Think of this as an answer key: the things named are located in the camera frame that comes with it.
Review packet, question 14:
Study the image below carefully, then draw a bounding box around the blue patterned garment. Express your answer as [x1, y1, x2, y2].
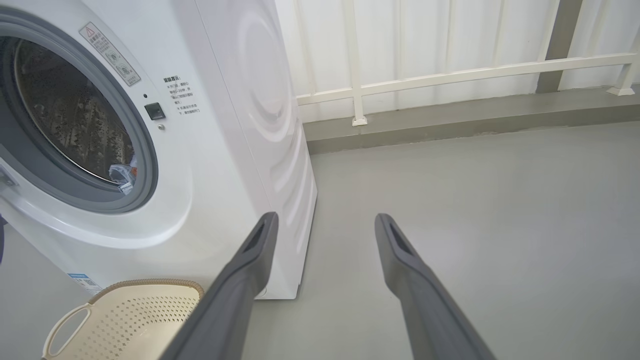
[109, 155, 138, 196]

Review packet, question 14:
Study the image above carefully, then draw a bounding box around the cream perforated laundry basket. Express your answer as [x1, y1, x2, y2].
[41, 278, 205, 360]

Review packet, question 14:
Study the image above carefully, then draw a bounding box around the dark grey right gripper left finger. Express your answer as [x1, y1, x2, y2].
[159, 211, 279, 360]

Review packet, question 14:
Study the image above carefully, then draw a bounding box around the white metal railing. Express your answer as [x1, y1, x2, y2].
[295, 0, 640, 127]

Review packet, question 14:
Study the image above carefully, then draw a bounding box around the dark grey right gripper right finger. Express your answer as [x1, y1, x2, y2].
[374, 213, 497, 360]

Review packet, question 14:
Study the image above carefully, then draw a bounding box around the white front-load washing machine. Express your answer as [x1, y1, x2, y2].
[0, 0, 318, 301]

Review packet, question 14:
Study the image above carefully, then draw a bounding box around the stainless steel washing machine drum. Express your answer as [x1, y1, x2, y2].
[14, 39, 136, 183]

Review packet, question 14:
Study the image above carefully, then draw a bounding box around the grey warning sticker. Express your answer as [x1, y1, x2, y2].
[79, 21, 142, 87]

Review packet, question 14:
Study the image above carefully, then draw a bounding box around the blue white energy label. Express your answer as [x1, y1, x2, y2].
[67, 273, 103, 296]

